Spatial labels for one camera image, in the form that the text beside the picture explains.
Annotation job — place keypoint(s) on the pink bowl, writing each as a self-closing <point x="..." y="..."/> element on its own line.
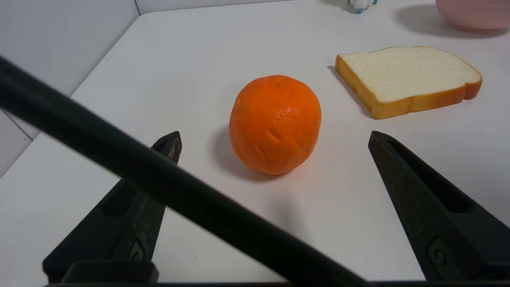
<point x="474" y="14"/>

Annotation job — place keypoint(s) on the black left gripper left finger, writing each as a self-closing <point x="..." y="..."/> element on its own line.
<point x="115" y="227"/>

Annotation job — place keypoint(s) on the white bread slice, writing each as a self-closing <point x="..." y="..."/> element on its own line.
<point x="406" y="75"/>

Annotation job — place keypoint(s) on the yellow duck toy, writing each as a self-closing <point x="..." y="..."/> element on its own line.
<point x="361" y="4"/>

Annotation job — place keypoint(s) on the orange fruit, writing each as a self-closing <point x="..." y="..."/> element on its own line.
<point x="275" y="123"/>

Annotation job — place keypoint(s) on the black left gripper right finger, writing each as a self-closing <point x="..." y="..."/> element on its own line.
<point x="430" y="211"/>

